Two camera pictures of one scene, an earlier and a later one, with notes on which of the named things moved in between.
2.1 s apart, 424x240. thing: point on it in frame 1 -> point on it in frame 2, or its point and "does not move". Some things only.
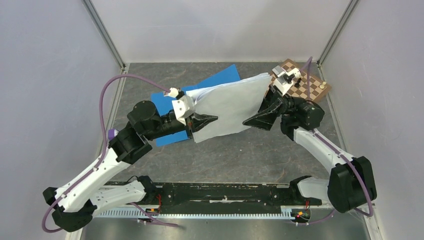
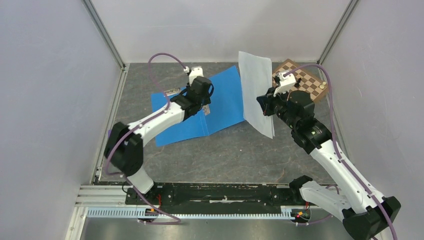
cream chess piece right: [322, 86] does not move
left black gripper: [198, 120] -> [207, 100]
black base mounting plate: [223, 194] does not move
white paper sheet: [231, 105] -> [256, 76]
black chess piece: [297, 85] does not move
